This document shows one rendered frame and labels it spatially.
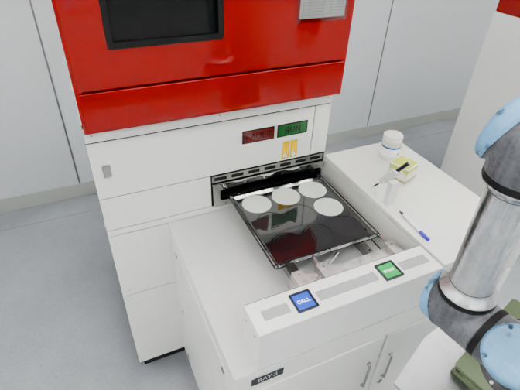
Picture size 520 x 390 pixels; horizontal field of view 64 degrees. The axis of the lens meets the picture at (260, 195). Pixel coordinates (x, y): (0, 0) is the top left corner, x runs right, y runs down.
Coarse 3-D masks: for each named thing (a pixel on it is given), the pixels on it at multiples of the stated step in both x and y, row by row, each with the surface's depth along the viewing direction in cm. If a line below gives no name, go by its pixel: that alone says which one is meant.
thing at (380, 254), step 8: (360, 256) 126; (368, 256) 126; (376, 256) 126; (384, 256) 126; (344, 264) 123; (352, 264) 123; (360, 264) 123; (312, 272) 120; (336, 272) 120; (288, 280) 117; (312, 280) 117; (288, 288) 118
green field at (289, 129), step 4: (292, 124) 143; (296, 124) 143; (300, 124) 144; (304, 124) 145; (280, 128) 142; (284, 128) 142; (288, 128) 143; (292, 128) 144; (296, 128) 144; (300, 128) 145; (304, 128) 146; (280, 132) 142; (284, 132) 143; (288, 132) 144; (292, 132) 145; (296, 132) 145
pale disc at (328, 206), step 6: (324, 198) 146; (330, 198) 146; (318, 204) 143; (324, 204) 143; (330, 204) 143; (336, 204) 143; (318, 210) 140; (324, 210) 140; (330, 210) 140; (336, 210) 140; (342, 210) 140
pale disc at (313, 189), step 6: (300, 186) 151; (306, 186) 151; (312, 186) 151; (318, 186) 151; (324, 186) 151; (300, 192) 148; (306, 192) 148; (312, 192) 148; (318, 192) 148; (324, 192) 149
